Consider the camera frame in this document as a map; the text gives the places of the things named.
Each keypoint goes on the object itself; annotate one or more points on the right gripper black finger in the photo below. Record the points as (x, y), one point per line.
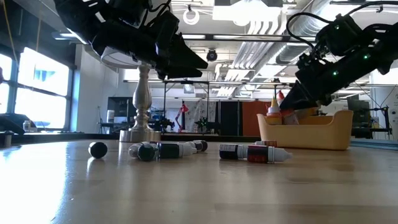
(300, 99)

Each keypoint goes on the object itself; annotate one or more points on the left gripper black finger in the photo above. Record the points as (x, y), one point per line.
(183, 56)
(180, 74)

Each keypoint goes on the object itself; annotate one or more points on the yellow cap food coloring bottle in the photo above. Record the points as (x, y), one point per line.
(273, 115)

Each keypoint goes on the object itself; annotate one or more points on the beige plastic basket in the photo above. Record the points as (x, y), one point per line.
(311, 133)

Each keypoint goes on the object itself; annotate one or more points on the small red food coloring bottle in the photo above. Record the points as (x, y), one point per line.
(267, 143)
(258, 154)

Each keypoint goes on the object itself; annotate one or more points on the small navy food coloring bottle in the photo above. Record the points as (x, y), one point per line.
(202, 145)

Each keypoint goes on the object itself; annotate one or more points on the red background robot arm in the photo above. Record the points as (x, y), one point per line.
(184, 109)

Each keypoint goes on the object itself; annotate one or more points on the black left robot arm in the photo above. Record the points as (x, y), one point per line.
(81, 15)

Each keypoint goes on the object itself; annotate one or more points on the black background monitor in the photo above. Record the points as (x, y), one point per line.
(359, 110)

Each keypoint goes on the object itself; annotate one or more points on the white shade silver table lamp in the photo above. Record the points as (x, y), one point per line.
(141, 102)

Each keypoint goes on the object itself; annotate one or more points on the orange partition panel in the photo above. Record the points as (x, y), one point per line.
(252, 115)

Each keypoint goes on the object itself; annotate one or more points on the black monitor stand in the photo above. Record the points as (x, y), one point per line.
(385, 118)

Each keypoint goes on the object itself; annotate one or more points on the black partition panel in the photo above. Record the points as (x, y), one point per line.
(228, 118)

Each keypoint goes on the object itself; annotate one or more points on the blue mat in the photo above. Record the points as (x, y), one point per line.
(373, 143)

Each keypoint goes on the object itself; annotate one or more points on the large bright window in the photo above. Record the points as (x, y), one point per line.
(43, 77)

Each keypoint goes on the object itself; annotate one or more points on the clear water bottle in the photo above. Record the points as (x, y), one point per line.
(26, 125)

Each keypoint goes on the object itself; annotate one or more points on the black background station frame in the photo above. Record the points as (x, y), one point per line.
(192, 82)

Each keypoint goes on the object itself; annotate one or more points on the black ceiling camera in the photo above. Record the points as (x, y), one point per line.
(212, 55)

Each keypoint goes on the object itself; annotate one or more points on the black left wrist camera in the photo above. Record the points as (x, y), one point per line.
(166, 28)

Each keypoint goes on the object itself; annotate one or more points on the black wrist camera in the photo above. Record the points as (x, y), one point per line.
(166, 28)
(339, 35)

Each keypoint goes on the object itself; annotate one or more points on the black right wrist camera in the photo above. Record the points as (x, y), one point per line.
(339, 35)

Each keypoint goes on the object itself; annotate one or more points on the silver ventilation duct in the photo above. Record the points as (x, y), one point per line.
(304, 25)

